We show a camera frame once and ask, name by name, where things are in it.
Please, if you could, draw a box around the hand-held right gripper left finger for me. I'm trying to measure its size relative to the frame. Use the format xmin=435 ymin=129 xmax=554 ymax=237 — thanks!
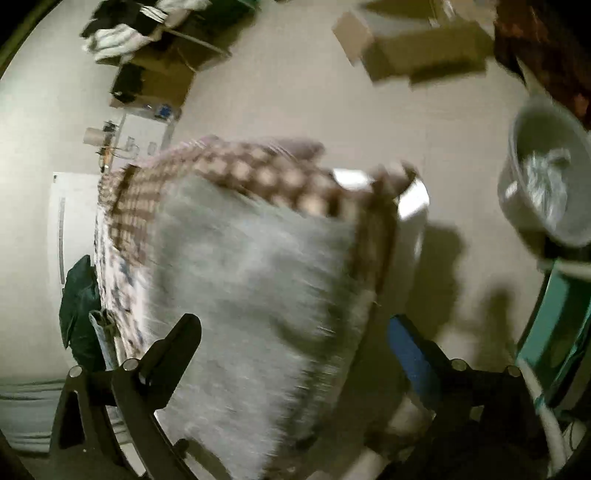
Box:
xmin=48 ymin=313 xmax=204 ymax=480

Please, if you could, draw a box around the metal folding chair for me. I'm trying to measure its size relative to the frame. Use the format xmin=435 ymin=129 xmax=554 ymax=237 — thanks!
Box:
xmin=152 ymin=25 xmax=232 ymax=72

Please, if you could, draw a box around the black white-striped garment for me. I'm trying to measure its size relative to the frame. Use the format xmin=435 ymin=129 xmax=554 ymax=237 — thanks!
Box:
xmin=81 ymin=0 xmax=163 ymax=38

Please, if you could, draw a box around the grey-green striped curtain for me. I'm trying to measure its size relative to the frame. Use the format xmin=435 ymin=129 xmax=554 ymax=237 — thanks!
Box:
xmin=0 ymin=378 xmax=70 ymax=456

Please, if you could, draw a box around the dark reddish cloth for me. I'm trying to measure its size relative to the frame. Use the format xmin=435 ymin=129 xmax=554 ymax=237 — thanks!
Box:
xmin=493 ymin=0 xmax=591 ymax=117

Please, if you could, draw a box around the white tube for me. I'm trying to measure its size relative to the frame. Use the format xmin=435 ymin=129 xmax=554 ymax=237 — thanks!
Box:
xmin=521 ymin=359 xmax=570 ymax=472

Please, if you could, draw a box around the white bed headboard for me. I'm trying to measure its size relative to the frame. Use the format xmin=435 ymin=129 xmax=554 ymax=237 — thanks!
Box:
xmin=48 ymin=172 xmax=106 ymax=297

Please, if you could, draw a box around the chair with clothes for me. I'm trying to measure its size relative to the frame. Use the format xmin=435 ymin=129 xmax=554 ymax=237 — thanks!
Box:
xmin=82 ymin=0 xmax=214 ymax=64

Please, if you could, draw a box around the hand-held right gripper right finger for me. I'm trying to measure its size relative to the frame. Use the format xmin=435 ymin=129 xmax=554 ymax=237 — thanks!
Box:
xmin=387 ymin=314 xmax=550 ymax=480

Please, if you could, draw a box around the white waste bin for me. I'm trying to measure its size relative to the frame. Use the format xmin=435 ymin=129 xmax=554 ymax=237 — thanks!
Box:
xmin=496 ymin=95 xmax=591 ymax=248

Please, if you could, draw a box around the white nightstand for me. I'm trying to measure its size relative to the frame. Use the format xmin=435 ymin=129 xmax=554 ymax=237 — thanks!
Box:
xmin=99 ymin=113 xmax=177 ymax=163

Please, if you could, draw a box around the dark green blanket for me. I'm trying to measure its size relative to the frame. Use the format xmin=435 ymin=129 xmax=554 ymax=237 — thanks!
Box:
xmin=59 ymin=255 xmax=110 ymax=371

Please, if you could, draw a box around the bed with floral sheet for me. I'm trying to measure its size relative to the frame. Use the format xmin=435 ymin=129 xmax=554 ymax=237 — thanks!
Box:
xmin=92 ymin=135 xmax=419 ymax=462

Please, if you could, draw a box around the clear plastic bag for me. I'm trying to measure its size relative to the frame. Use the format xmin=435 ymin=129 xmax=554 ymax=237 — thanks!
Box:
xmin=518 ymin=148 xmax=572 ymax=228

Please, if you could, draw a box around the grey towel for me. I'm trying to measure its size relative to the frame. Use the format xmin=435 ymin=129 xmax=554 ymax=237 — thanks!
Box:
xmin=147 ymin=174 xmax=376 ymax=480

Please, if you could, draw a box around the teal box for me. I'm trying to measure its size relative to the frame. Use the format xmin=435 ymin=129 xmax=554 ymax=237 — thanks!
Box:
xmin=514 ymin=258 xmax=591 ymax=408

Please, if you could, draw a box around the printed brown cardboard box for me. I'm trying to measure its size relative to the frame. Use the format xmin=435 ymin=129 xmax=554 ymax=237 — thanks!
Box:
xmin=108 ymin=46 xmax=200 ymax=112

